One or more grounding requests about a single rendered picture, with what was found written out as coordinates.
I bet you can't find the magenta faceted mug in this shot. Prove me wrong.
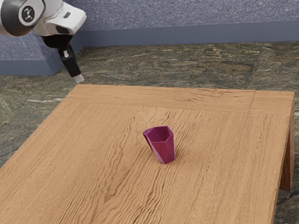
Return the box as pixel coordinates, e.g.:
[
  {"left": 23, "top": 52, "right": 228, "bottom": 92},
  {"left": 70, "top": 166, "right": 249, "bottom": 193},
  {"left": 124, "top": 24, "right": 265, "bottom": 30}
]
[{"left": 141, "top": 124, "right": 179, "bottom": 167}]

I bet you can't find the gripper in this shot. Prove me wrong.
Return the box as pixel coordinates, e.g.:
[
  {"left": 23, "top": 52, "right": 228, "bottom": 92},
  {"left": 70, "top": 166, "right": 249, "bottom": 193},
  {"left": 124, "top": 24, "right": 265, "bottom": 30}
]
[{"left": 41, "top": 30, "right": 86, "bottom": 88}]

